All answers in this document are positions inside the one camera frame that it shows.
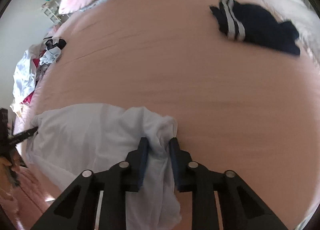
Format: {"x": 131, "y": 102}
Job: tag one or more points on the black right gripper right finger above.
{"x": 219, "y": 200}

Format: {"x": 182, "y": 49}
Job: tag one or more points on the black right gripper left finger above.
{"x": 98, "y": 200}

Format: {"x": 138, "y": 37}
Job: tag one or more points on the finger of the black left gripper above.
{"x": 20, "y": 137}

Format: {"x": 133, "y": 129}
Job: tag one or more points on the light grey white garment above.
{"x": 97, "y": 136}

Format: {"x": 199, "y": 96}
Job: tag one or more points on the pile of white pink clothes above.
{"x": 30, "y": 70}

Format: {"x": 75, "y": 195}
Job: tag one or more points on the pink fluffy rug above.
{"x": 23, "y": 199}

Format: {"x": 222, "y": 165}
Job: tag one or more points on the pink bed sheet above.
{"x": 239, "y": 106}

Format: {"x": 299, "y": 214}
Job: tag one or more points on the navy white striped garment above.
{"x": 254, "y": 24}

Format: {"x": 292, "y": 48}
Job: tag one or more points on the white fluffy blanket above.
{"x": 282, "y": 2}

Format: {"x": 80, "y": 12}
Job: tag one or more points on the white wire rack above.
{"x": 51, "y": 9}

